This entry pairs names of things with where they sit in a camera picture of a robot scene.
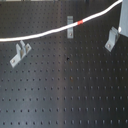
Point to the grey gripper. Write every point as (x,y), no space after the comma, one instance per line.
(123,24)

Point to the right grey cable clip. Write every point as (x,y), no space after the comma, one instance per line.
(113,38)

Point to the grey cable clip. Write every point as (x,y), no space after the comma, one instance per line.
(113,38)
(22,50)
(70,33)

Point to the middle grey cable clip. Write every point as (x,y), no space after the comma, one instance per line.
(70,33)

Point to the left grey cable clip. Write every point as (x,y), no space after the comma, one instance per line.
(22,50)

